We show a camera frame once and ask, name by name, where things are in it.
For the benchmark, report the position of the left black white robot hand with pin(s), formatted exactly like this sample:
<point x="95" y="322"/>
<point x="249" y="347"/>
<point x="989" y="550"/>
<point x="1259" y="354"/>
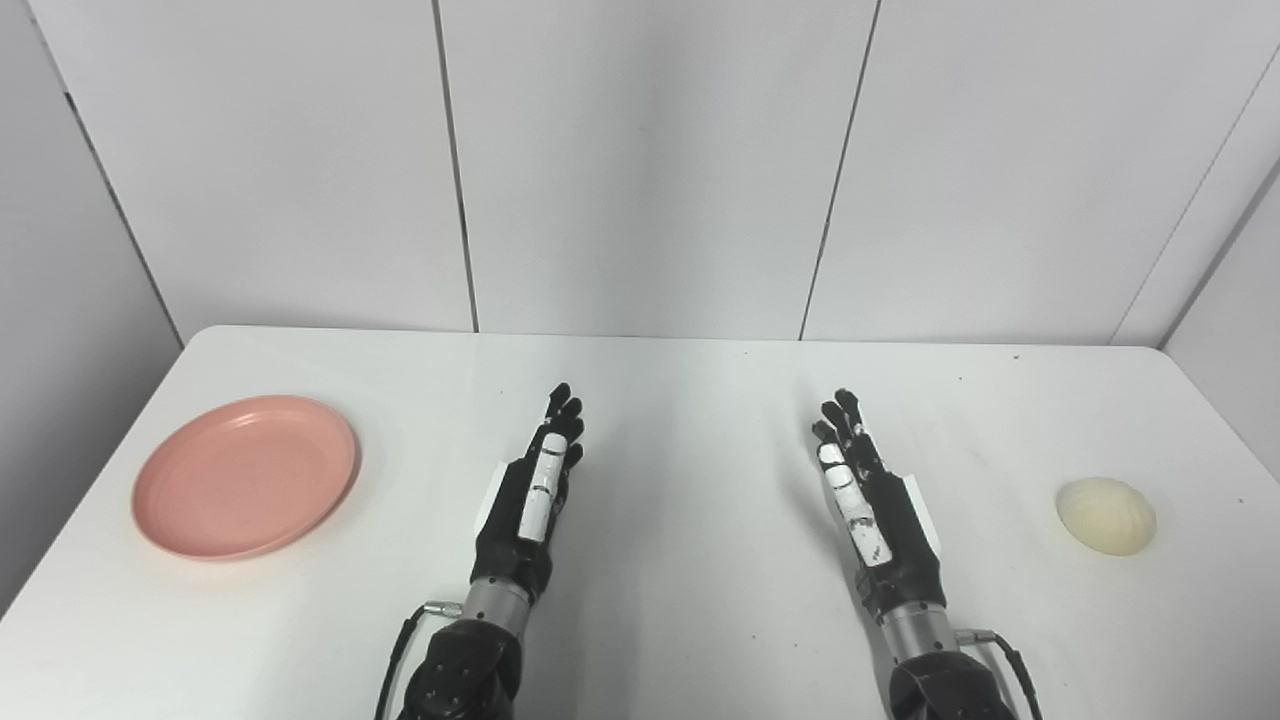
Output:
<point x="510" y="530"/>

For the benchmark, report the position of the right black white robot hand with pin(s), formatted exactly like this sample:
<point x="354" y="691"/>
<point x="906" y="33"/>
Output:
<point x="895" y="530"/>

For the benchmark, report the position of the pink round plate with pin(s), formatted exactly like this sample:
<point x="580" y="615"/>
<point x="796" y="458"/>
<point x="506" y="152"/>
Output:
<point x="245" y="478"/>

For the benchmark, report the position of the cream steamed bun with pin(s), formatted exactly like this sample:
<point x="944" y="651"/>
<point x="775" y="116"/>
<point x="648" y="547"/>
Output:
<point x="1105" y="515"/>

